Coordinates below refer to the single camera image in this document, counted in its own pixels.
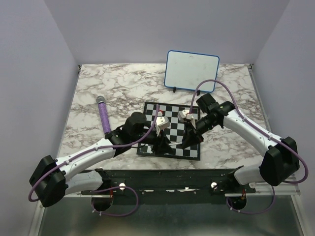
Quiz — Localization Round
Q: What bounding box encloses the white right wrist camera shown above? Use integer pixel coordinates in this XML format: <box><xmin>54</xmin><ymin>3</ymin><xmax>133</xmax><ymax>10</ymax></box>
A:
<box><xmin>178</xmin><ymin>109</ymin><xmax>194</xmax><ymax>122</ymax></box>

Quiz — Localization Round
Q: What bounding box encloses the purple glitter microphone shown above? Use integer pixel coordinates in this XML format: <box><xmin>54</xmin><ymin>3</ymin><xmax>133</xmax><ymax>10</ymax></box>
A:
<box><xmin>96</xmin><ymin>95</ymin><xmax>111</xmax><ymax>133</ymax></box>

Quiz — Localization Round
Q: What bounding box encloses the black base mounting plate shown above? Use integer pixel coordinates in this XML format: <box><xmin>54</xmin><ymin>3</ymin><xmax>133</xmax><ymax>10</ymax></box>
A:
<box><xmin>81</xmin><ymin>169</ymin><xmax>255</xmax><ymax>210</ymax></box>

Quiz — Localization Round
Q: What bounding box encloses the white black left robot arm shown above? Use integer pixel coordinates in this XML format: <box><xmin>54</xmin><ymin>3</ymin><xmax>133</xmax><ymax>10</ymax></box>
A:
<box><xmin>29</xmin><ymin>111</ymin><xmax>172</xmax><ymax>207</ymax></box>

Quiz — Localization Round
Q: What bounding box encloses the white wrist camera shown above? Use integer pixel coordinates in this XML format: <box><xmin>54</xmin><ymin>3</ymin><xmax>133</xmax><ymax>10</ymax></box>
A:
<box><xmin>178</xmin><ymin>109</ymin><xmax>194</xmax><ymax>122</ymax></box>
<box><xmin>155</xmin><ymin>110</ymin><xmax>170</xmax><ymax>132</ymax></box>

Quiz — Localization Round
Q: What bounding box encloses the white blue whiteboard marker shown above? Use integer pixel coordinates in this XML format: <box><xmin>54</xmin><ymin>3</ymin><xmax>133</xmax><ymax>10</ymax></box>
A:
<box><xmin>169</xmin><ymin>142</ymin><xmax>182</xmax><ymax>146</ymax></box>

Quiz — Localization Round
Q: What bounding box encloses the black white chessboard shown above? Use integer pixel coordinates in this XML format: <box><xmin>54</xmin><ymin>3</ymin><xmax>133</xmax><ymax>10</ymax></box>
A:
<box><xmin>136</xmin><ymin>101</ymin><xmax>201</xmax><ymax>161</ymax></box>

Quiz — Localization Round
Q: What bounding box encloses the blue framed whiteboard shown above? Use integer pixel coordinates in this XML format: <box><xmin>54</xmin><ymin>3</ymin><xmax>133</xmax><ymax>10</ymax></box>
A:
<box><xmin>164</xmin><ymin>50</ymin><xmax>220</xmax><ymax>92</ymax></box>

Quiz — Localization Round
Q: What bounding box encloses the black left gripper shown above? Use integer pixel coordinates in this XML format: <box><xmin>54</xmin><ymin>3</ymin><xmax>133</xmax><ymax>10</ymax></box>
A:
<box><xmin>131</xmin><ymin>126</ymin><xmax>174</xmax><ymax>156</ymax></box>

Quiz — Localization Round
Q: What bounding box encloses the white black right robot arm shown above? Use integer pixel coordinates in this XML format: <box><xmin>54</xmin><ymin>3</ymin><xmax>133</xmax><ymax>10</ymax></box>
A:
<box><xmin>178</xmin><ymin>93</ymin><xmax>300</xmax><ymax>193</ymax></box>

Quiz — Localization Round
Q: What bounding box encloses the aluminium frame rail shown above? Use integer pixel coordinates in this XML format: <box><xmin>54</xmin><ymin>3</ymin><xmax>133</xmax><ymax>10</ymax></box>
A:
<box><xmin>30</xmin><ymin>169</ymin><xmax>312</xmax><ymax>236</ymax></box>

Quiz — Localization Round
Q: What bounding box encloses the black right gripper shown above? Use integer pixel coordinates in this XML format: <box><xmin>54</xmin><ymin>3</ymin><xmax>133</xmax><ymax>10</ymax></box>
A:
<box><xmin>180</xmin><ymin>115</ymin><xmax>218</xmax><ymax>149</ymax></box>

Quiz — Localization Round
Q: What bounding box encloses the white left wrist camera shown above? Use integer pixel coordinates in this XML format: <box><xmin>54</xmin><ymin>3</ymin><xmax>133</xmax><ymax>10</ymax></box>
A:
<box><xmin>155</xmin><ymin>110</ymin><xmax>170</xmax><ymax>132</ymax></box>

